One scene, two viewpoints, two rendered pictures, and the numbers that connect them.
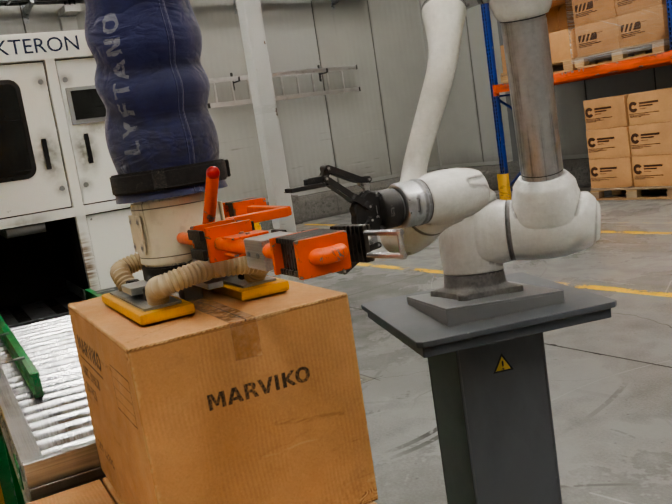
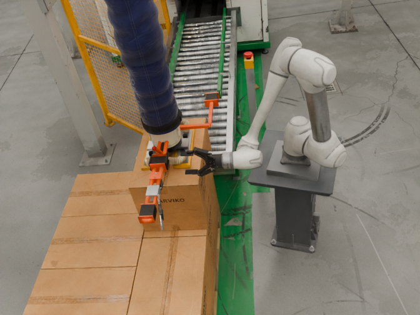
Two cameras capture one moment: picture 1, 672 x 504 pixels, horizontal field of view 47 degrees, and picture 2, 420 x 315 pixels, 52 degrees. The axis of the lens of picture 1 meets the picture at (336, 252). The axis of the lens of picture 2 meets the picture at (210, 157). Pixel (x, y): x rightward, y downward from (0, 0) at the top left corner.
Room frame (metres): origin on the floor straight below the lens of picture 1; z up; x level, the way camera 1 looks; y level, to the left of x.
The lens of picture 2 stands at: (0.09, -1.09, 2.63)
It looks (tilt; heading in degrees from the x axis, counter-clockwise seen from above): 42 degrees down; 38
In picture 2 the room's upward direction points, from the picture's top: 10 degrees counter-clockwise
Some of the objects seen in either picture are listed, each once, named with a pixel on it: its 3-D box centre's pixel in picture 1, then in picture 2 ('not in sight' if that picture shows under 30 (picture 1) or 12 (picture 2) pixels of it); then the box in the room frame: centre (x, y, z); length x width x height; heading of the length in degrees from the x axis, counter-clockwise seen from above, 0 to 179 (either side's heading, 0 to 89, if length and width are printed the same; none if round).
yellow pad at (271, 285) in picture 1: (232, 275); (184, 145); (1.57, 0.22, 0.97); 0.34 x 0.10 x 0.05; 27
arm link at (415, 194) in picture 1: (406, 204); (227, 160); (1.46, -0.15, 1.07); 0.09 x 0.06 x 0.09; 27
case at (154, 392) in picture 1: (208, 392); (175, 173); (1.53, 0.30, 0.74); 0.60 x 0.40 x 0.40; 27
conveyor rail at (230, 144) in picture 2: not in sight; (232, 74); (2.99, 0.71, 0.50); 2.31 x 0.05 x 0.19; 27
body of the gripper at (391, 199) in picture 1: (374, 211); (214, 161); (1.43, -0.08, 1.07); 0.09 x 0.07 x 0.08; 117
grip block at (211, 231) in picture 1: (222, 239); (159, 162); (1.30, 0.19, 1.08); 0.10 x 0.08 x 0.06; 117
